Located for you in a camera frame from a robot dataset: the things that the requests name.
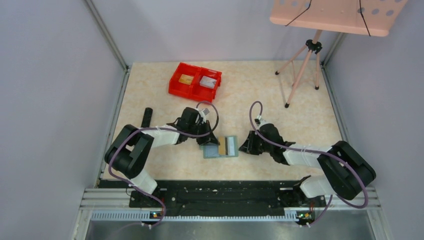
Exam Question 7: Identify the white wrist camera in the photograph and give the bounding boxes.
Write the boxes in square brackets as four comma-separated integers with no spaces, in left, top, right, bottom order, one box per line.
[254,114,268,129]
[197,108,210,118]

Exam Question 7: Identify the pink perforated tray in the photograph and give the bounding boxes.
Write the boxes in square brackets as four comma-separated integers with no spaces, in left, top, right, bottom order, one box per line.
[269,0,407,37]

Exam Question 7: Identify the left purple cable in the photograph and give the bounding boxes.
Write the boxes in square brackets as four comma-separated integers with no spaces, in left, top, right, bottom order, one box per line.
[107,100,220,228]

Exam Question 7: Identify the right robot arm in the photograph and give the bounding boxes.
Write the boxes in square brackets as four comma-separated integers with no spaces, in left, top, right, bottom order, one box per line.
[239,123,377,201]

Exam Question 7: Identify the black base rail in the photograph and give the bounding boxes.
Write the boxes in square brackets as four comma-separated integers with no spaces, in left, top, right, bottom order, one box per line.
[97,178,362,220]

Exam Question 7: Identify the blue credit card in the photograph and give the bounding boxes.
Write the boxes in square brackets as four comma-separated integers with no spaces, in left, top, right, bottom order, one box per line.
[203,145,220,159]

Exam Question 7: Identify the gold card in bin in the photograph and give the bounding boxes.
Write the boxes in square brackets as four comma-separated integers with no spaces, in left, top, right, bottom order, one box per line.
[178,74,194,85]

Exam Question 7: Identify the green card holder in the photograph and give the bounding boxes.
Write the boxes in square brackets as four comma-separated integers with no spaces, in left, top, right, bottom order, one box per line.
[200,135,239,159]

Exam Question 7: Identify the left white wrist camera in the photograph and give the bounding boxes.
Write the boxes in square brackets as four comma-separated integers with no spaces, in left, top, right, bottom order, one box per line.
[197,108,210,118]

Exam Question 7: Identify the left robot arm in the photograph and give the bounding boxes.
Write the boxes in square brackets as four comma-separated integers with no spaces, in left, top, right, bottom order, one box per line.
[104,107,220,194]

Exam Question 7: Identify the pink tripod stand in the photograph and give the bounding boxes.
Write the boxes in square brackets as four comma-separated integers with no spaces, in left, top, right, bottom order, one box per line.
[274,29,323,109]

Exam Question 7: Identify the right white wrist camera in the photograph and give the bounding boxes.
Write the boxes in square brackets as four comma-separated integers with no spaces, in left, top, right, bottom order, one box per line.
[254,114,268,129]

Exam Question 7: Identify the red two-compartment bin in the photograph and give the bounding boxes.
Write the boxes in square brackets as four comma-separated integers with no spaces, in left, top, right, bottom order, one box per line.
[168,62,222,102]

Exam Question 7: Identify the silver card in bin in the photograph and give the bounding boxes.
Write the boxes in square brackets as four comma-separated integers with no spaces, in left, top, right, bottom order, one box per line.
[199,75,217,89]

